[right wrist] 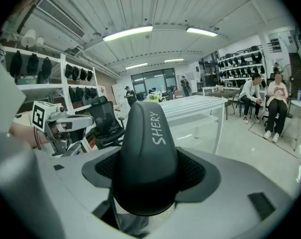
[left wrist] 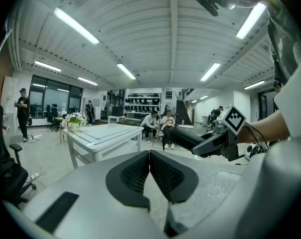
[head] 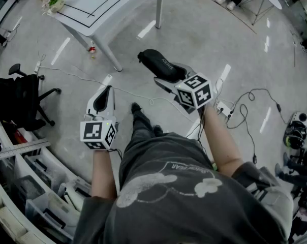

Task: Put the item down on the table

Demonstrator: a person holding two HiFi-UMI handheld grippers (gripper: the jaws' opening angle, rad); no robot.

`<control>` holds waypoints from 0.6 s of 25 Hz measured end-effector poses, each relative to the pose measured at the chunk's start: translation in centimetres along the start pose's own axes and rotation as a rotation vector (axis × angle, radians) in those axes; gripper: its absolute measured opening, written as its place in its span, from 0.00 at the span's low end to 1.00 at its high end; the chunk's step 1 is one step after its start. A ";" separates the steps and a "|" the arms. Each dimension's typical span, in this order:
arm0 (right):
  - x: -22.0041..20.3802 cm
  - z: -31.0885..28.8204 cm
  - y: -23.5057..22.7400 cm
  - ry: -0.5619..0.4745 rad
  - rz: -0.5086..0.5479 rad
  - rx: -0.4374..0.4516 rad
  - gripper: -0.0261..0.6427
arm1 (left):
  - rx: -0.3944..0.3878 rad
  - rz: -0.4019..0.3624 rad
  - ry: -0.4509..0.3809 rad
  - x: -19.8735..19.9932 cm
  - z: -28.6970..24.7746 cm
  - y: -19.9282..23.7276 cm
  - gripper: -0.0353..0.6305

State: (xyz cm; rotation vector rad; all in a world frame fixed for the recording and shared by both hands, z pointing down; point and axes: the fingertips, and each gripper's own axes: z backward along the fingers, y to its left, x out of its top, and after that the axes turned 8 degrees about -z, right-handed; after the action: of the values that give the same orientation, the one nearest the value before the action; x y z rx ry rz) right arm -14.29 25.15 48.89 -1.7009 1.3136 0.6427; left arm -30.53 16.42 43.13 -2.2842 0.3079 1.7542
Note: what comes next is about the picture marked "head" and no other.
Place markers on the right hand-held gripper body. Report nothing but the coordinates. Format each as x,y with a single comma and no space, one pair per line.
194,91

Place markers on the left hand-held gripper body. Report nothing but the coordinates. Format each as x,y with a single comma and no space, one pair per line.
92,133

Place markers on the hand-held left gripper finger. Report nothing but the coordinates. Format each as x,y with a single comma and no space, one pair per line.
111,103
93,99

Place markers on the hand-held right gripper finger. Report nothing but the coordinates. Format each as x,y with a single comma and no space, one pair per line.
163,84
185,68

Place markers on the black glasses case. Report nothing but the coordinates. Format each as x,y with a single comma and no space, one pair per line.
159,63

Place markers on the person's left forearm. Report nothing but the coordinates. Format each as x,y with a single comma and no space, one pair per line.
102,174

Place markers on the person's right forearm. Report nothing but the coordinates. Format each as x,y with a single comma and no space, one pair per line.
222,141

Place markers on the person's black shoe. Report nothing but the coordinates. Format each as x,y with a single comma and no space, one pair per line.
158,130
135,107

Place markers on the square white power strip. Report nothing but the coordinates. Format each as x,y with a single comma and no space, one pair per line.
223,107

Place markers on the person's black trouser legs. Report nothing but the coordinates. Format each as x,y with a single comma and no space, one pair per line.
143,126

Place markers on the small red floor object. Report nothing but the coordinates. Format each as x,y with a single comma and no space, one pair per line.
92,49

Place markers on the clear storage bin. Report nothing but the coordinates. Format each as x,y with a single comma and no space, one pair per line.
46,169
49,210

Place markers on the long white power strip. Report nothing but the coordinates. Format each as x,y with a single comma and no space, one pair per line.
37,67

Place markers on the black office chair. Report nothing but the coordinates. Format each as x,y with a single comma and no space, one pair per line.
18,95

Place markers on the perforated metal shelf beam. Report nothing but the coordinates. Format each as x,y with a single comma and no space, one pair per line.
18,149

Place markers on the white table with black lines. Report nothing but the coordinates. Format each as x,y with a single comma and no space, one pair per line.
105,6

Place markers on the person's grey printed t-shirt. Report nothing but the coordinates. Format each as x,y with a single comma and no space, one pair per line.
181,199

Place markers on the white and black round device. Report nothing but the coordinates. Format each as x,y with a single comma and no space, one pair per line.
297,129

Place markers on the white shelving unit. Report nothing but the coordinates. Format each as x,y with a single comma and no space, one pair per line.
8,207

